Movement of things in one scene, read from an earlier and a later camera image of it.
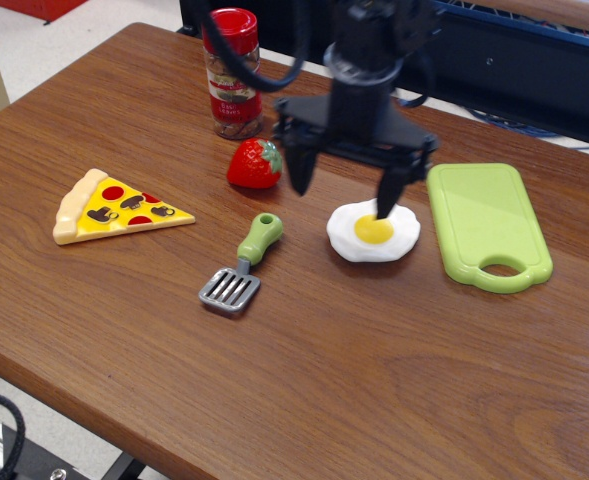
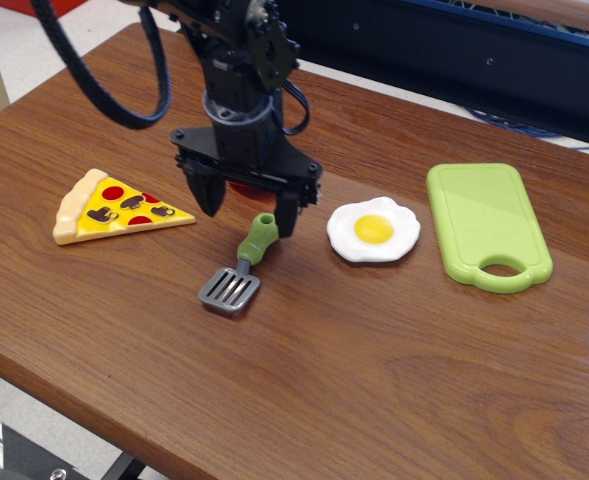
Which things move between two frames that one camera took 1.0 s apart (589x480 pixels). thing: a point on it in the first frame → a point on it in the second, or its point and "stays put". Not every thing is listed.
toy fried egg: (357, 234) stays put
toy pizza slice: (97, 205) stays put
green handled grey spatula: (229, 289) stays put
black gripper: (357, 116) → (245, 142)
